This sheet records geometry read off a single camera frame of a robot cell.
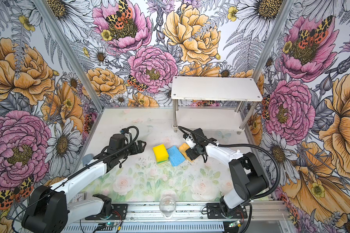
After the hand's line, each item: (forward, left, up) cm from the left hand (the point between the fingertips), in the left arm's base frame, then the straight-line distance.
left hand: (139, 148), depth 87 cm
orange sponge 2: (-4, -29, -6) cm, 29 cm away
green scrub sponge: (-5, -15, -9) cm, 18 cm away
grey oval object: (-2, +33, -8) cm, 34 cm away
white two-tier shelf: (+48, -53, -10) cm, 73 cm away
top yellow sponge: (-3, -13, -1) cm, 13 cm away
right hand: (-2, -32, -6) cm, 33 cm away
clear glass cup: (-29, -17, -11) cm, 35 cm away
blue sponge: (-2, -22, -7) cm, 23 cm away
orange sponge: (+2, -26, -4) cm, 26 cm away
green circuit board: (-37, -51, -9) cm, 63 cm away
